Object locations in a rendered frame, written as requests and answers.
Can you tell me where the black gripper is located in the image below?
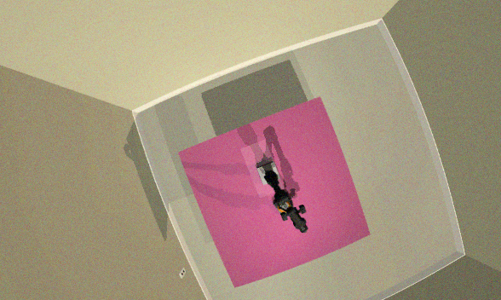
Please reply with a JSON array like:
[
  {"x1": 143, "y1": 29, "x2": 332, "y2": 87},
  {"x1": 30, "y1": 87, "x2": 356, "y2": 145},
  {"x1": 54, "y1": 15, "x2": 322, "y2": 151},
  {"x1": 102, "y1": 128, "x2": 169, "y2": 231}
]
[{"x1": 280, "y1": 205, "x2": 307, "y2": 221}]

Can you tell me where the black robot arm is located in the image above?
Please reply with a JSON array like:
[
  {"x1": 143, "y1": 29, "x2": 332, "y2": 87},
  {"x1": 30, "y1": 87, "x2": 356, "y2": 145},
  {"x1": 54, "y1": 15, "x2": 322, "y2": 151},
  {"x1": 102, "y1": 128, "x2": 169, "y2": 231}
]
[{"x1": 264, "y1": 171, "x2": 308, "y2": 233}]

